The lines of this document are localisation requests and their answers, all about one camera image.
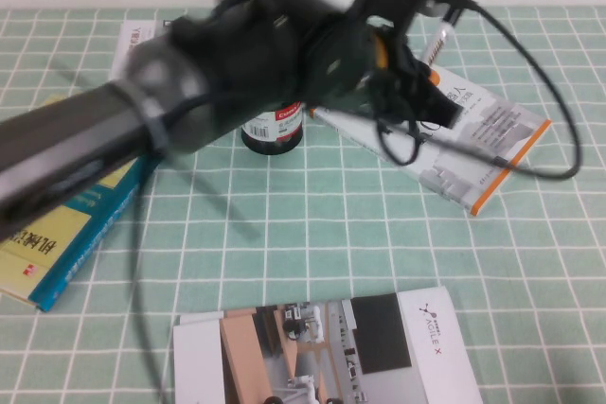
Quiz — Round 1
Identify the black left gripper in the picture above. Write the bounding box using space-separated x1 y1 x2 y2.
302 10 464 131

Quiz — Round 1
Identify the white marker with black ends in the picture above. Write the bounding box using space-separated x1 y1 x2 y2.
425 13 454 67

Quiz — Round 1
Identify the black mesh pen holder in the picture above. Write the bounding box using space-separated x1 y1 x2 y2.
240 99 304 156

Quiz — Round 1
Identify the white orange ROS book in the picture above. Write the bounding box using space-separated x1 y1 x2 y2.
310 62 553 219

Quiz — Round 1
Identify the green checked tablecloth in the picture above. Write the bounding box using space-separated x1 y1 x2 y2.
0 6 606 404

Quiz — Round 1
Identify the AgileX brochure with logo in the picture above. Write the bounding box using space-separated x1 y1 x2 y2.
171 286 485 404

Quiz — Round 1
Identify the AgileX brochure with Chinese title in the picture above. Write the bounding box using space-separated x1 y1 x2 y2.
109 20 190 83

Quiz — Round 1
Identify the yellow and teal hardcover book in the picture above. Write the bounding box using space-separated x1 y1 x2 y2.
0 94 162 314

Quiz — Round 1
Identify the black camera cable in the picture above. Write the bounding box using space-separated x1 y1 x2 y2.
373 0 583 183

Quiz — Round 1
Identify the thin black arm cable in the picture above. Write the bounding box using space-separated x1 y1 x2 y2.
126 176 167 404

